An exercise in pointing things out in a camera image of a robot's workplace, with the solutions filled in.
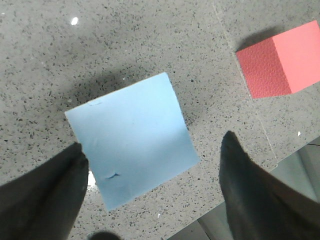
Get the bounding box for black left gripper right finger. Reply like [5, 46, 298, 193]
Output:
[219, 130, 320, 240]

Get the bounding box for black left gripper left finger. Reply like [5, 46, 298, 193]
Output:
[0, 143, 89, 240]

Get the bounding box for dented light blue foam block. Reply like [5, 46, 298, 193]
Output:
[65, 72, 200, 210]

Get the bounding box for large red foam block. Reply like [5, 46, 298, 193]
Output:
[236, 20, 320, 99]

